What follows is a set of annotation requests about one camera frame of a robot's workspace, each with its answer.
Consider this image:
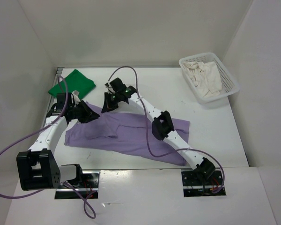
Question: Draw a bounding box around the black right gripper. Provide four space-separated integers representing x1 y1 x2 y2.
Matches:
102 91 121 113

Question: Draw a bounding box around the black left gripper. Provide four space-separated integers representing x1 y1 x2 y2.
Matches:
69 100 100 123

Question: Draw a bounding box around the green t shirt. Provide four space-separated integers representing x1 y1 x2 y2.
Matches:
48 69 96 99

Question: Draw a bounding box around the lavender t shirt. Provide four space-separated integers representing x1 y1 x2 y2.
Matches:
64 104 187 166

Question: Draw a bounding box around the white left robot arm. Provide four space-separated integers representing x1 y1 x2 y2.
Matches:
16 101 100 191

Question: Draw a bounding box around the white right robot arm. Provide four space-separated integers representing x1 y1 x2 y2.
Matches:
102 86 215 184

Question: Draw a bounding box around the cream t shirt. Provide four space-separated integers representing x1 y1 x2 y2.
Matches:
182 61 222 98

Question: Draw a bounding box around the white plastic basket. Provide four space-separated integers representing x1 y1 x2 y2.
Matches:
178 52 240 104

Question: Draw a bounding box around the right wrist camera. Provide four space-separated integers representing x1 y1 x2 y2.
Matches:
105 78 126 93

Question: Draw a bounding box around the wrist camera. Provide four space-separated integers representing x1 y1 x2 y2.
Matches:
105 78 126 93
56 90 81 111

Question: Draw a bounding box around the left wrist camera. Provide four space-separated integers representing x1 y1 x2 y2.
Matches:
56 90 81 111

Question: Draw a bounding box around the aluminium table edge rail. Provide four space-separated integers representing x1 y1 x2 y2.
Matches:
43 67 64 122

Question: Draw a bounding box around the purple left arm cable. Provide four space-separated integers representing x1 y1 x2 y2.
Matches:
0 76 96 219

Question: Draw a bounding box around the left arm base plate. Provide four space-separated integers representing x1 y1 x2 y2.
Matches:
54 170 100 200

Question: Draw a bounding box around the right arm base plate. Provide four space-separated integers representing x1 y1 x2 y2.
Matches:
181 170 226 197

